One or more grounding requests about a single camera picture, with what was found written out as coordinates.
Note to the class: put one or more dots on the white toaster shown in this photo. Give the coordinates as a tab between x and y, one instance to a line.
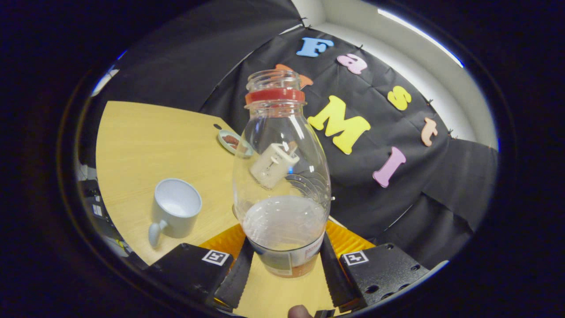
271	165

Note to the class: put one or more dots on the clear plastic juice bottle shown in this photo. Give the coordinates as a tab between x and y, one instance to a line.
284	225

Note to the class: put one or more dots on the brown meat piece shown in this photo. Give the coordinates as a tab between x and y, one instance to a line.
230	140

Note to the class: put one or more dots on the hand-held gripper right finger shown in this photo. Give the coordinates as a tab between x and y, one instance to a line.
335	278

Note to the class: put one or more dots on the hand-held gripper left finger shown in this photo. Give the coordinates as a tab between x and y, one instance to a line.
238	278

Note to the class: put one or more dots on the wooden table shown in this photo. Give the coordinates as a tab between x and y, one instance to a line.
150	145

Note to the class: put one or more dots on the green plate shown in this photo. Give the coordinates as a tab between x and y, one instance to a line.
225	145

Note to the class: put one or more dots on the white cup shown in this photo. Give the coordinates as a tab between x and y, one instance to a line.
176	216

